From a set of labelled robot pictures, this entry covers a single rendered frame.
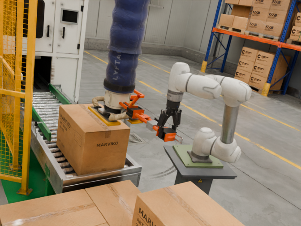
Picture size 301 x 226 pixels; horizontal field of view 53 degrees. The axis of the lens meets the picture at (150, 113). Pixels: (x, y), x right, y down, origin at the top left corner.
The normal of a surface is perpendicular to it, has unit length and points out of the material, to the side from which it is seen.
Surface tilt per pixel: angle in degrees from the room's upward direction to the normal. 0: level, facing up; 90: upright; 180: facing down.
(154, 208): 0
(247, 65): 90
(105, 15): 90
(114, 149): 90
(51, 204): 0
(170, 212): 0
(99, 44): 90
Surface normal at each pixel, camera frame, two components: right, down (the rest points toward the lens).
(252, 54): -0.80, 0.07
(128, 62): 0.36, 0.07
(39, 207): 0.18, -0.93
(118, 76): -0.03, 0.07
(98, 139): 0.55, 0.37
